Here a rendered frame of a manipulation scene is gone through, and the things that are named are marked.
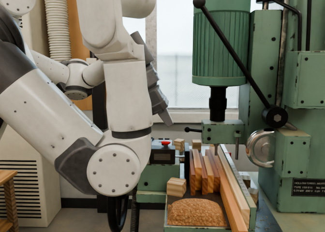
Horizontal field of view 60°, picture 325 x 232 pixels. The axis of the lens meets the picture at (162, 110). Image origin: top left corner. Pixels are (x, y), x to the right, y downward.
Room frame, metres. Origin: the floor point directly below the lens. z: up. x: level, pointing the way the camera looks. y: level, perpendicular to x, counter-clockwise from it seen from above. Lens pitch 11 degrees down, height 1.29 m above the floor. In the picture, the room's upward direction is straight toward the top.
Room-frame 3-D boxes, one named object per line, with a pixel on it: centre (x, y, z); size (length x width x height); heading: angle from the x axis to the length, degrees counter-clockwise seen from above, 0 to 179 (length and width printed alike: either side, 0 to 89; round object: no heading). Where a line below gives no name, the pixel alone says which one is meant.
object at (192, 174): (0.85, -0.09, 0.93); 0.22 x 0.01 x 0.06; 177
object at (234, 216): (0.78, -0.18, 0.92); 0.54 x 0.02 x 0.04; 177
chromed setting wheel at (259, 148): (0.80, -0.31, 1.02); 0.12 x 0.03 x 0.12; 87
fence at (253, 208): (0.88, -0.22, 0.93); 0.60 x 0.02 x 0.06; 177
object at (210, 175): (0.83, -0.14, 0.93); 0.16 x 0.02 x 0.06; 177
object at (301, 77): (0.76, -0.39, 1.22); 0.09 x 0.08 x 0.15; 87
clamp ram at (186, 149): (0.89, -0.05, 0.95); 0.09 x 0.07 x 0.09; 177
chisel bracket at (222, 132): (0.92, -0.20, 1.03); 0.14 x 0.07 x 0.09; 87
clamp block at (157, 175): (0.89, 0.01, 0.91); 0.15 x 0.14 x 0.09; 177
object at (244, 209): (0.88, -0.20, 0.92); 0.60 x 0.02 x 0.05; 177
